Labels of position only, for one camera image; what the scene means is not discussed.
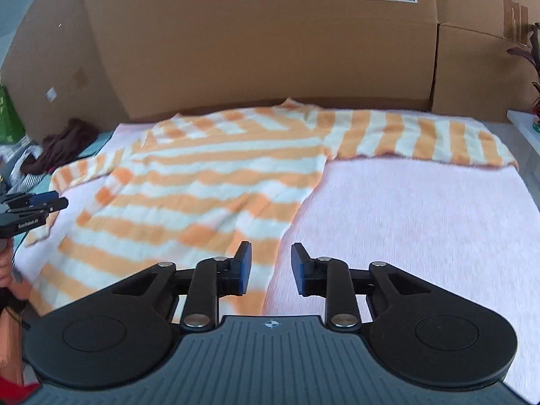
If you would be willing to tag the pink fluffy blanket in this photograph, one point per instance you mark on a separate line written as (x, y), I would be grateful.
(400, 219)

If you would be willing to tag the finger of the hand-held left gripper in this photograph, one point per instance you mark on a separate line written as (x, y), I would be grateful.
(55, 205)
(42, 197)

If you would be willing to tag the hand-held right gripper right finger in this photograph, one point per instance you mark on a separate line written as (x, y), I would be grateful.
(299, 272)

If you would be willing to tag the black white striped cloth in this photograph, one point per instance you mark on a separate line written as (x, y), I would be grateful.
(21, 164)

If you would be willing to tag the person's left hand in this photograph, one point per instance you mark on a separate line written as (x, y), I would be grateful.
(7, 272)

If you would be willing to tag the red-leaf plant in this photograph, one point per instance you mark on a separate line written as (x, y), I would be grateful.
(529, 59)

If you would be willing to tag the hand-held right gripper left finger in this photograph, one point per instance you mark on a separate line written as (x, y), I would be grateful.
(244, 271)

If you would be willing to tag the white table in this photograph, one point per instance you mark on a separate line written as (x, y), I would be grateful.
(525, 135)

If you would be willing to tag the large cardboard box white label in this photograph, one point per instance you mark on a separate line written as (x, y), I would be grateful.
(253, 42)

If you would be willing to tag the dark brown cloth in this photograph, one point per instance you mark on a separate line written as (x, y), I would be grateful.
(67, 143)

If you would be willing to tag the green shopping bag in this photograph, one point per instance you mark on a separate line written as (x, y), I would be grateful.
(8, 114)

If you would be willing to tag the orange white striped shirt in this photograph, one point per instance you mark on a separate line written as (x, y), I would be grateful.
(202, 168)

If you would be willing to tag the cardboard box with small label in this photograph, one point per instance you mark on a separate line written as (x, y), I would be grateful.
(55, 50)

